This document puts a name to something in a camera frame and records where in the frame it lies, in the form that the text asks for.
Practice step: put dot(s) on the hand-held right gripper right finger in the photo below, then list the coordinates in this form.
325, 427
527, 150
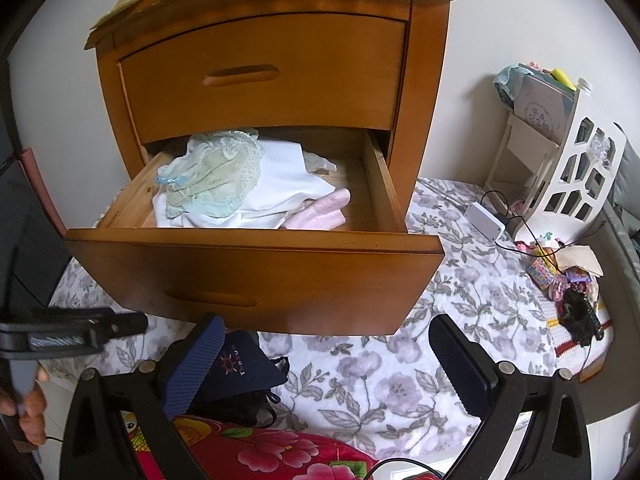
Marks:
457, 365

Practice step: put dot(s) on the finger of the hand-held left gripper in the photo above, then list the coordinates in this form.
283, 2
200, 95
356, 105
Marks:
125, 323

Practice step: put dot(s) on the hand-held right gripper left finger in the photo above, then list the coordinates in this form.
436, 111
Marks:
195, 360

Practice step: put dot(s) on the navy embroidered cloth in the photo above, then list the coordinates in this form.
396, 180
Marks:
245, 370

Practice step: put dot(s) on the wooden drawer with clothes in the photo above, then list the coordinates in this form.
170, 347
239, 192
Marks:
300, 285

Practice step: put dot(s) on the green lace garment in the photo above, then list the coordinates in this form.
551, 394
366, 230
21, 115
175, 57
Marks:
215, 175

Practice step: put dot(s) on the pink sock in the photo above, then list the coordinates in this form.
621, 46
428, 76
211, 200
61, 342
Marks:
320, 215

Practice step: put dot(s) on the white garment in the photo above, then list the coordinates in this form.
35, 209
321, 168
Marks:
285, 180

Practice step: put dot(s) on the person's left hand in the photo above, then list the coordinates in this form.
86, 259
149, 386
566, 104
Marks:
32, 425

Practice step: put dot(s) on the floral bed sheet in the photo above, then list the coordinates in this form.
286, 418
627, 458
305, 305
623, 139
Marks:
400, 360

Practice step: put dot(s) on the black panel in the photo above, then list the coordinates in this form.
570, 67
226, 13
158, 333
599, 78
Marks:
25, 235

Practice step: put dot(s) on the colourful toy box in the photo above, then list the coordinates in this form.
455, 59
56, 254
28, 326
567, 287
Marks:
540, 272

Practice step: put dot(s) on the red floral blanket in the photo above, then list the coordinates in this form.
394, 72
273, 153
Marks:
280, 455

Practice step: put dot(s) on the white power adapter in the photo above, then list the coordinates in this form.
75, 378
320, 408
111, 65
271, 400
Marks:
484, 221

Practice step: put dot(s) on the beige cloth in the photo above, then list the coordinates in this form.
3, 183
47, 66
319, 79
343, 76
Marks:
582, 260

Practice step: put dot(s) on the white organizer rack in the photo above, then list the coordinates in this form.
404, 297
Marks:
560, 200

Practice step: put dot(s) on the grey padded cushion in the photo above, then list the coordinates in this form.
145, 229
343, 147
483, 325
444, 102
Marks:
622, 220

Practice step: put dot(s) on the grey printed box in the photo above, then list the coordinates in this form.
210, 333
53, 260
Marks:
540, 102

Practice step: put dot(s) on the wooden nightstand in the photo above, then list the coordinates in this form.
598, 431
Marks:
425, 85

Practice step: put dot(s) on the blue plastic bag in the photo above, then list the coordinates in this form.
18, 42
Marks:
505, 85

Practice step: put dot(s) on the plain wooden drawer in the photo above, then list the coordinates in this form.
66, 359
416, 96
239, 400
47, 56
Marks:
300, 75

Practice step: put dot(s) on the yellow toy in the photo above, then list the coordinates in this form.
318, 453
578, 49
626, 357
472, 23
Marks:
561, 79

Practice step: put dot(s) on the white bottle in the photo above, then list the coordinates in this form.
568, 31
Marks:
583, 85

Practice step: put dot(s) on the tan paper sheet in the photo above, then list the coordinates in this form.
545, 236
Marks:
112, 10

